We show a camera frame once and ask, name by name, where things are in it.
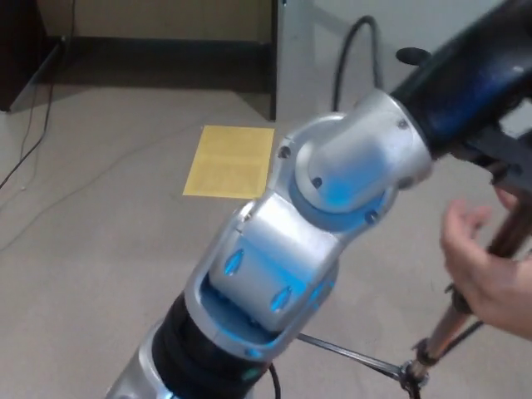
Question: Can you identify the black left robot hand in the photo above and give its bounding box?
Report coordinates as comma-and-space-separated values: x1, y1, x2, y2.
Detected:
392, 0, 532, 187

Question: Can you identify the person's bare hand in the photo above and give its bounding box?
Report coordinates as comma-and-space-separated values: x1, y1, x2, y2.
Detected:
440, 186, 532, 340

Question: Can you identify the black tripod with phone holder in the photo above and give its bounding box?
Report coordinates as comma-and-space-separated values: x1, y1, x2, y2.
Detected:
296, 182, 532, 399

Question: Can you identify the dark wooden desk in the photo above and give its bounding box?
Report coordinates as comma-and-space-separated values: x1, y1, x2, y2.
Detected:
0, 0, 288, 122

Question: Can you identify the yellow paper sheet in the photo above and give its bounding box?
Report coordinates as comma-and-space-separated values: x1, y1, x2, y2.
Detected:
182, 125, 276, 200

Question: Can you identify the black robot wrist cable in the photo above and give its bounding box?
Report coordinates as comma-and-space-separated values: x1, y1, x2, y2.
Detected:
333, 15, 386, 116

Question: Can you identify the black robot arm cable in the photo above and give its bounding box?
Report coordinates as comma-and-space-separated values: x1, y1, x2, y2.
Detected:
266, 362, 283, 399

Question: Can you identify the thin grey floor cable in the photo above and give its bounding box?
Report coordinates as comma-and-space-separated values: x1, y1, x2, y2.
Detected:
0, 124, 204, 253

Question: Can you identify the black power cable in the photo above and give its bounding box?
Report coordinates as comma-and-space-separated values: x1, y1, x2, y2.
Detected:
0, 0, 82, 189

